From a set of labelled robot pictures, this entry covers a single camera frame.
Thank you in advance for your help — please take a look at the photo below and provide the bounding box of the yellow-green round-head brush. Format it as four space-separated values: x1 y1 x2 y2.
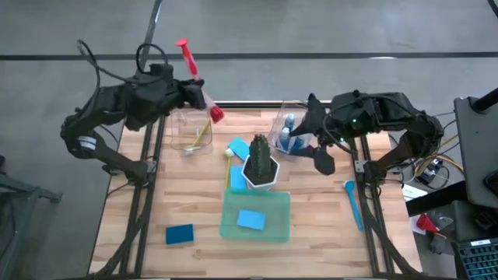
223 146 236 191

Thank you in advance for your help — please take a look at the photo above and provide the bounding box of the yellow-green dish brush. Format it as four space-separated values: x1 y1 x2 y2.
183 118 213 153

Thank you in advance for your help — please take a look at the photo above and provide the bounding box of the white paper sheet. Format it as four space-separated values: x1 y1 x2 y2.
402 183 429 201

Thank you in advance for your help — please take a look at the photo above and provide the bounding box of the grey crumpled cloth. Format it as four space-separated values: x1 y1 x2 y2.
430 215 454 254

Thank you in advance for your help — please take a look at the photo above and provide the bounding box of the green cactus plant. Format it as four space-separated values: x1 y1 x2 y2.
248 134 273 184

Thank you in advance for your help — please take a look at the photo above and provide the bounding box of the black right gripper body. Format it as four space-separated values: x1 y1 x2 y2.
307 93 370 176

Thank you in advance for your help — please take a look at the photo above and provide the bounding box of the black electronics box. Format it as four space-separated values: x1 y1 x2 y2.
422 157 444 186

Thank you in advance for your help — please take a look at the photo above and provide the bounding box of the backlit laptop keyboard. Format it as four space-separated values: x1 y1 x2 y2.
457 239 498 280

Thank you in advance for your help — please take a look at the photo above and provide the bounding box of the dark blue sponge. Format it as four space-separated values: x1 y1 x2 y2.
165 223 195 246

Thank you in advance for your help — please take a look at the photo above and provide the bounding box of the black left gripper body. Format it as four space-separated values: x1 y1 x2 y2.
165 79 188 114

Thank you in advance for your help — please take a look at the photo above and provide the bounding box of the blue dish brush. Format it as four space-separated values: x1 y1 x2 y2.
343 180 366 233

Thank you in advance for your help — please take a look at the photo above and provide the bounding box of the black diagonal pole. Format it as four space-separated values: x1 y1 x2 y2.
470 88 498 114

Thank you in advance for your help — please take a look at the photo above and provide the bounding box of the grey metal stand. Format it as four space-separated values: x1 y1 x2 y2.
0 155 63 280

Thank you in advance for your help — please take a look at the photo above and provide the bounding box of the black aluminium table frame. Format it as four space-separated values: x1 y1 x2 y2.
91 93 424 279

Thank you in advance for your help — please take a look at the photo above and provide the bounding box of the red cone-shaped object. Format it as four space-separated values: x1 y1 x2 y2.
416 212 439 234

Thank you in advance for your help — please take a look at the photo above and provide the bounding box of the yellow cable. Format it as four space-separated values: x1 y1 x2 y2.
414 153 465 176

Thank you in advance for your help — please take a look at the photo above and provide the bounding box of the green translucent plastic bin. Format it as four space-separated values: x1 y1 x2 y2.
219 188 292 243

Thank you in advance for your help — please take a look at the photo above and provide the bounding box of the grey equipment cabinet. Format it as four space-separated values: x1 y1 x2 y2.
453 95 498 211

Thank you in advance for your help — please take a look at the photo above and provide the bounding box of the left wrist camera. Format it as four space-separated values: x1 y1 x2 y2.
149 62 175 81

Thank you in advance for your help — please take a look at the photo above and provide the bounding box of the clear plastic bin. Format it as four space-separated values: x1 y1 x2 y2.
267 100 322 163
170 108 214 156

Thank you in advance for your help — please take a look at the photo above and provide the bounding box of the red dish brush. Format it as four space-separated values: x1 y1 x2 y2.
174 37 226 124

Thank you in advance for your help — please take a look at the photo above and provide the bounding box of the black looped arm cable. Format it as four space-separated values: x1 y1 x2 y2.
76 38 133 85
135 42 169 75

